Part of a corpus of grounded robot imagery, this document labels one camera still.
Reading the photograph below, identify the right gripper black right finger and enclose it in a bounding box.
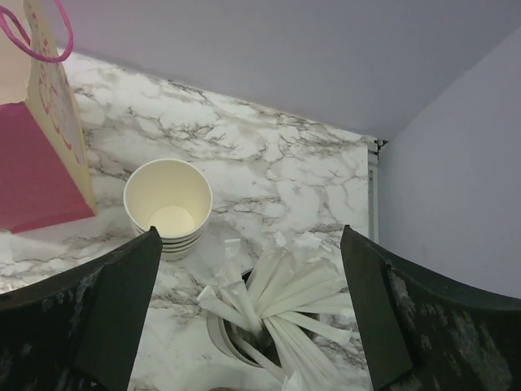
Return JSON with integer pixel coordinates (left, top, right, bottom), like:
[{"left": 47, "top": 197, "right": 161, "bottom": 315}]
[{"left": 340, "top": 226, "right": 412, "bottom": 390}]

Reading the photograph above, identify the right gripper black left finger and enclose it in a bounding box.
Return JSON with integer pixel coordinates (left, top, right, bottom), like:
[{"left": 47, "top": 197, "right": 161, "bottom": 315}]
[{"left": 74, "top": 227, "right": 162, "bottom": 390}]

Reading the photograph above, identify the pink and cream paper bag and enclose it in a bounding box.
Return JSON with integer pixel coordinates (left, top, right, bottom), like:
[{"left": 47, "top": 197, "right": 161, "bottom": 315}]
[{"left": 1, "top": 1, "right": 96, "bottom": 233}]

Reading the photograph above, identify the stack of paper cups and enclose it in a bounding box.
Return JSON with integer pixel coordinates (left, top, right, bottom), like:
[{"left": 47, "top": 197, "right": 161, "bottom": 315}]
[{"left": 123, "top": 158, "right": 213, "bottom": 261}]

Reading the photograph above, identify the bundle of wrapped straws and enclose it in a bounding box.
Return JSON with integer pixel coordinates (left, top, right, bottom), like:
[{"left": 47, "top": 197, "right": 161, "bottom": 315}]
[{"left": 216, "top": 232, "right": 352, "bottom": 390}]

